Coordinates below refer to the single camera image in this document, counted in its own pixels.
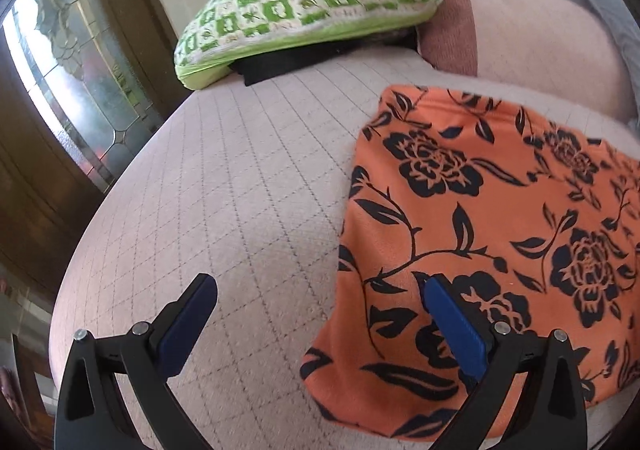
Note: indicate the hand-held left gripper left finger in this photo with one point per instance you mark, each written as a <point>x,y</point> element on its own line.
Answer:
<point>192,320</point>

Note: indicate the pink quilted mattress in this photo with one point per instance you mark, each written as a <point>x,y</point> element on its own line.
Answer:
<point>240,180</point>

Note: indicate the wooden door with leaded glass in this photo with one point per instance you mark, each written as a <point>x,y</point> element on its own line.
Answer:
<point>60,105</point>

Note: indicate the orange black floral blouse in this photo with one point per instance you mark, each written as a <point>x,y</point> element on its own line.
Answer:
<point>450,210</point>

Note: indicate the black cloth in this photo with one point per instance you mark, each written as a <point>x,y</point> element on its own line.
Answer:
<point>280,65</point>

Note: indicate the pink bolster cushion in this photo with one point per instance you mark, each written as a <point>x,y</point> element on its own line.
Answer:
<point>540,30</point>

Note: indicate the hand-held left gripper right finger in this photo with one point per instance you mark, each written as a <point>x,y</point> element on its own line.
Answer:
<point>450,320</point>

